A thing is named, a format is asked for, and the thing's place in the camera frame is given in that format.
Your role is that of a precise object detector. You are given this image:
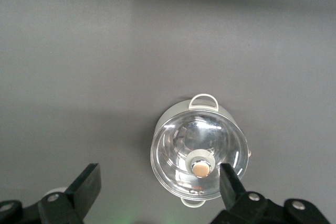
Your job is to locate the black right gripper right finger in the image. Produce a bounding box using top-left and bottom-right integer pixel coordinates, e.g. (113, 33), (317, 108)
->
(209, 163), (330, 224)

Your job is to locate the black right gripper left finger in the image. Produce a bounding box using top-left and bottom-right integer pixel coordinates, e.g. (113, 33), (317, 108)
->
(0, 163), (102, 224)

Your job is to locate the glass lid with tan knob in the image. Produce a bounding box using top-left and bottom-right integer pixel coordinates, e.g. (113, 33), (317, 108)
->
(151, 110), (249, 200)

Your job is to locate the grey stock pot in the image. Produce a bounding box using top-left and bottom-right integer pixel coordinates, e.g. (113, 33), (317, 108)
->
(150, 93), (253, 208)

